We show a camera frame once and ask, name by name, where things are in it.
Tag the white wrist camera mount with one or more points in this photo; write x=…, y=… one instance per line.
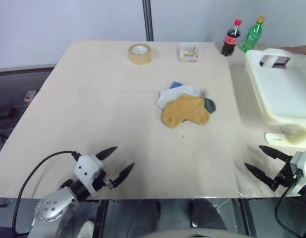
x=87, y=168
x=302, y=161

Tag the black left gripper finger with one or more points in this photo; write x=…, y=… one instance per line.
x=106, y=153
x=124, y=173

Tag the green bottle yellow cap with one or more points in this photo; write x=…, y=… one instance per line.
x=253, y=34

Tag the white flat plastic plate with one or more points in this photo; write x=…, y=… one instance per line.
x=274, y=141

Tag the light grey sock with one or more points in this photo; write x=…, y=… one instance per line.
x=167, y=98

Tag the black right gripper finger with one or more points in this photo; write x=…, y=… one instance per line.
x=275, y=153
x=260, y=174

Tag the black flat object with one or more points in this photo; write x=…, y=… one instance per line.
x=0, y=201

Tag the cola bottle red cap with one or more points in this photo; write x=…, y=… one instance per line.
x=229, y=42

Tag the mustard yellow sock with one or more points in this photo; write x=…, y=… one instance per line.
x=182, y=111

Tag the small white red device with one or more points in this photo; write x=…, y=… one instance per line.
x=30, y=95

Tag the white shoe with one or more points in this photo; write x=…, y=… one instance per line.
x=86, y=229

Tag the olive green sock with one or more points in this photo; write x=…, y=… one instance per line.
x=210, y=105

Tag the blue jeans leg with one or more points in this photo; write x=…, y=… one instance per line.
x=4, y=233

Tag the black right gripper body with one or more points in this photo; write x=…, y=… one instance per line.
x=284, y=178

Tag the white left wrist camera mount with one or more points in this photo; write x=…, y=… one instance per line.
x=87, y=168

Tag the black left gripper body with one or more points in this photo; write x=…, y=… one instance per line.
x=100, y=183

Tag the blue sock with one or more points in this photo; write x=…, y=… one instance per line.
x=176, y=85

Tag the white plastic basket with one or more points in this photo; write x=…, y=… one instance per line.
x=279, y=86

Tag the grey vertical post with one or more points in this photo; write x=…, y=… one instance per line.
x=147, y=19

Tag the brown packing tape roll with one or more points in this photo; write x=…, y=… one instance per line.
x=140, y=59

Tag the person's dark forearm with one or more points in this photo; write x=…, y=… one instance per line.
x=301, y=50

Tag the clear plastic box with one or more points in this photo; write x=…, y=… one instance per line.
x=180, y=48

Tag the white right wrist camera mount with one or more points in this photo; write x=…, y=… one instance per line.
x=302, y=161

